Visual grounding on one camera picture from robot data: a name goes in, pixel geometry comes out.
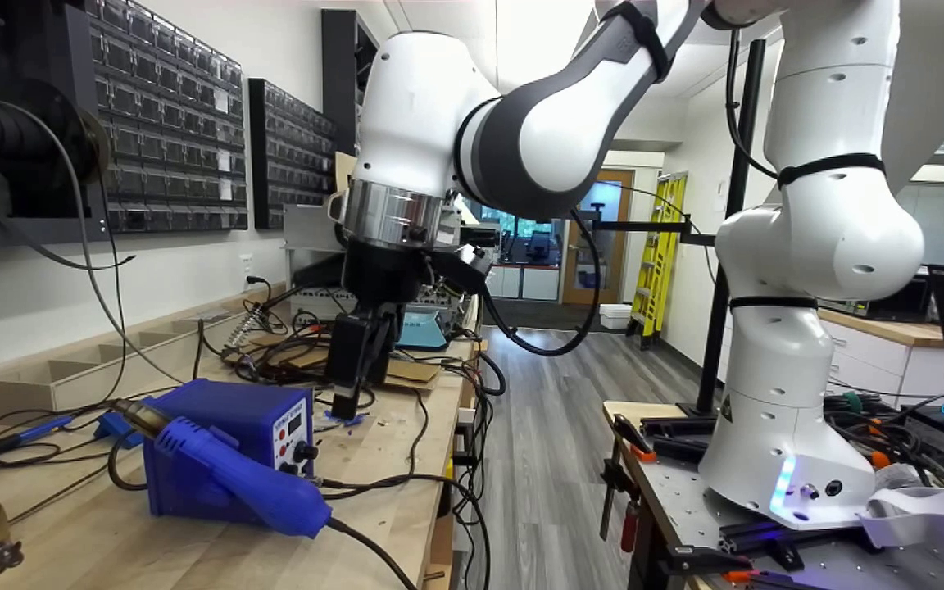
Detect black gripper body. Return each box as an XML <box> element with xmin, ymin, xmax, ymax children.
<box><xmin>342</xmin><ymin>240</ymin><xmax>432</xmax><ymax>320</ymax></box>

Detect teal soldering station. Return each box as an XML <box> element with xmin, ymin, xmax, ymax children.
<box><xmin>395</xmin><ymin>308</ymin><xmax>454</xmax><ymax>355</ymax></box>

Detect blue soldering station box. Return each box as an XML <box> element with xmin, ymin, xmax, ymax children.
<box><xmin>141</xmin><ymin>378</ymin><xmax>320</xmax><ymax>522</ymax></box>

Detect brown flat boards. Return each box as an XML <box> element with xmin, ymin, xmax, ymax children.
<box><xmin>378</xmin><ymin>349</ymin><xmax>446</xmax><ymax>395</ymax></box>

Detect blue plastic piece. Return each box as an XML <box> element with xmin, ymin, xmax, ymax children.
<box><xmin>320</xmin><ymin>411</ymin><xmax>373</xmax><ymax>431</ymax></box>

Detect small black parts bin rack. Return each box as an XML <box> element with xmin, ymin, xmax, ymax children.
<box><xmin>246</xmin><ymin>75</ymin><xmax>342</xmax><ymax>233</ymax></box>

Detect wooden door with window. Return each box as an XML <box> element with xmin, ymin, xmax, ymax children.
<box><xmin>573</xmin><ymin>163</ymin><xmax>638</xmax><ymax>312</ymax></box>

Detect white bin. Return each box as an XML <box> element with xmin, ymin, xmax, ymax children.
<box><xmin>596</xmin><ymin>301</ymin><xmax>635</xmax><ymax>331</ymax></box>

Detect small blue connector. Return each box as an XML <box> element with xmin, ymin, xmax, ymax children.
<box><xmin>91</xmin><ymin>405</ymin><xmax>145</xmax><ymax>450</ymax></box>

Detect small wooden board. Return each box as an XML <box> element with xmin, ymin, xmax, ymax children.
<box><xmin>599</xmin><ymin>395</ymin><xmax>691</xmax><ymax>428</ymax></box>

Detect yellow ladder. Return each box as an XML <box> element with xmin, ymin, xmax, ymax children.
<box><xmin>631</xmin><ymin>169</ymin><xmax>691</xmax><ymax>340</ymax></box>

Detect black orange clamp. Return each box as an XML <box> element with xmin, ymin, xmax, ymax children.
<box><xmin>596</xmin><ymin>411</ymin><xmax>662</xmax><ymax>554</ymax></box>

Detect large black parts bin rack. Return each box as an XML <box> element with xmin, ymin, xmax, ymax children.
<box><xmin>0</xmin><ymin>0</ymin><xmax>252</xmax><ymax>240</ymax></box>

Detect small blue hand tool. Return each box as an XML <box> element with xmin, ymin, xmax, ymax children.
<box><xmin>0</xmin><ymin>411</ymin><xmax>79</xmax><ymax>460</ymax></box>

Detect gray perforated robot table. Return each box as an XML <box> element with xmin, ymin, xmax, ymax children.
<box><xmin>607</xmin><ymin>428</ymin><xmax>944</xmax><ymax>590</ymax></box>

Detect black pole stand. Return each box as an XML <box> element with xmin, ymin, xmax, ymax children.
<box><xmin>591</xmin><ymin>40</ymin><xmax>772</xmax><ymax>418</ymax></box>

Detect white cabinet with wooden top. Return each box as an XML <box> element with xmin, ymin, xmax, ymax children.
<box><xmin>820</xmin><ymin>308</ymin><xmax>944</xmax><ymax>402</ymax></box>

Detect black cable tangle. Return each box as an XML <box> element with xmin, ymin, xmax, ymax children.
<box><xmin>193</xmin><ymin>274</ymin><xmax>386</xmax><ymax>390</ymax></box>

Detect black station power cable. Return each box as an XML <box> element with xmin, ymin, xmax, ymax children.
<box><xmin>313</xmin><ymin>467</ymin><xmax>495</xmax><ymax>590</ymax></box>

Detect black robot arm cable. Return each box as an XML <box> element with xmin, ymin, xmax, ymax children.
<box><xmin>480</xmin><ymin>210</ymin><xmax>607</xmax><ymax>360</ymax></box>

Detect black soldering iron cable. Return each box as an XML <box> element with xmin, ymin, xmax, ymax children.
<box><xmin>320</xmin><ymin>513</ymin><xmax>423</xmax><ymax>590</ymax></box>

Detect black wall cabinet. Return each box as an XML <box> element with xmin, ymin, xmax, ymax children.
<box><xmin>317</xmin><ymin>7</ymin><xmax>385</xmax><ymax>198</ymax></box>

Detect thin gray cable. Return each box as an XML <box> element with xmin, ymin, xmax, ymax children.
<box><xmin>0</xmin><ymin>97</ymin><xmax>188</xmax><ymax>385</ymax></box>

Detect black wall shelf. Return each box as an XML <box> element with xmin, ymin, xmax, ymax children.
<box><xmin>0</xmin><ymin>210</ymin><xmax>252</xmax><ymax>252</ymax></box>

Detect black wire spool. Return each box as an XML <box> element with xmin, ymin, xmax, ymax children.
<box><xmin>0</xmin><ymin>77</ymin><xmax>98</xmax><ymax>224</ymax></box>

